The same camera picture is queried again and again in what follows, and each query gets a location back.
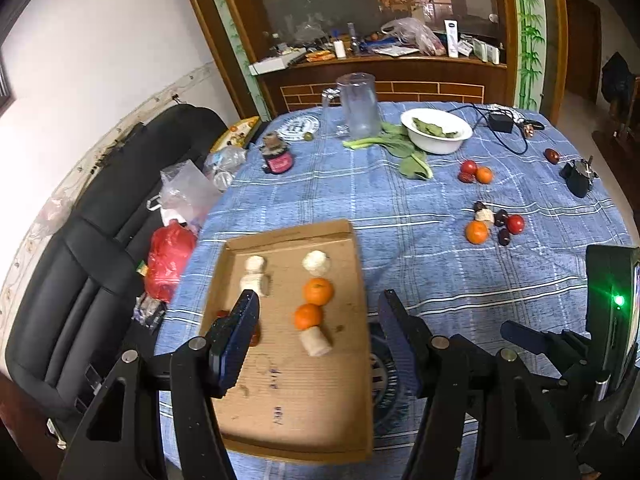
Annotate round white plate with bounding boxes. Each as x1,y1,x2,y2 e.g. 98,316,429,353
280,116,321,142

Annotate yellow snack packet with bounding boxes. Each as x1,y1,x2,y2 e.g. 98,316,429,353
210,116,261,153

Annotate small white box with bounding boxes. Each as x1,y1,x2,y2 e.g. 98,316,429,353
460,37,502,65

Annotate dark jacket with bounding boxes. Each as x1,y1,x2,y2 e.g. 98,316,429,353
601,51,638,116

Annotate black pouch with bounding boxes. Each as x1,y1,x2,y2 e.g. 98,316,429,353
567,157,598,198

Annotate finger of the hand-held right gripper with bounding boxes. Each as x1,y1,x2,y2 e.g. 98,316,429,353
500,320,596,391

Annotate pink label jar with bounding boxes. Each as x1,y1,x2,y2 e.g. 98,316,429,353
262,131,295,175

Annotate flat white box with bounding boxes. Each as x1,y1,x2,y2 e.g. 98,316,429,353
248,55,306,77

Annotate dark snack packet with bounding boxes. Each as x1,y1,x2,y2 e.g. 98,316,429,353
132,296,167,331

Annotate bok choy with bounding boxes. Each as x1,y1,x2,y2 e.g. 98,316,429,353
399,152,434,181
342,122,416,158

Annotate green leaves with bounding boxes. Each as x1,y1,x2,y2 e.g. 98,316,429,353
412,117,461,138

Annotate brown wooden door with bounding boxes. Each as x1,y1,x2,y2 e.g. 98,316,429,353
565,0,601,106

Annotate large red jujube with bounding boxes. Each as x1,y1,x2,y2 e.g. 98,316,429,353
215,309,262,348

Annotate clear plastic pitcher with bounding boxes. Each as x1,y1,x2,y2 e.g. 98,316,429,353
321,73,382,140

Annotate large peeled sugarcane piece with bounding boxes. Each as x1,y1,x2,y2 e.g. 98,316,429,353
299,327,333,359

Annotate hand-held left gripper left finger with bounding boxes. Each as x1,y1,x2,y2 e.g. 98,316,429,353
57,289,262,480

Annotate crumpled clear plastic bag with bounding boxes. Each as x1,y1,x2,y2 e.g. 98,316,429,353
204,146,248,191

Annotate black power cable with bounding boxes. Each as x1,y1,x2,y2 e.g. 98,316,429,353
445,102,531,153

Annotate wooden cabinet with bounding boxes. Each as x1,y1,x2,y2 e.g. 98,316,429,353
180,0,518,121

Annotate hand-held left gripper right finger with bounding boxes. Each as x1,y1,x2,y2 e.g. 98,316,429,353
377,290,581,480

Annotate blue plaid tablecloth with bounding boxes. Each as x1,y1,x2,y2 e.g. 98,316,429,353
155,101,633,480

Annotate plastic bag with red contents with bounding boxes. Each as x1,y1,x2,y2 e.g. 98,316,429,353
381,17,446,56

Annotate black sofa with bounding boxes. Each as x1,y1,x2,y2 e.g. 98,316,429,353
2,105,228,418

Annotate tall white bottle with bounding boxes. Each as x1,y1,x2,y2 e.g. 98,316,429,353
444,19,460,58

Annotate wooden chair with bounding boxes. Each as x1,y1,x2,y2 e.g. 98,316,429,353
592,75,640,196

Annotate white bowl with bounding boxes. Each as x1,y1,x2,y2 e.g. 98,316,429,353
400,108,473,155

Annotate bamboo wall sticker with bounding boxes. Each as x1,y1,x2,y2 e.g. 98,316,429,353
510,0,546,111

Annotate brown cardboard tray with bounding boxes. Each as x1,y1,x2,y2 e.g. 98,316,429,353
200,218,375,463

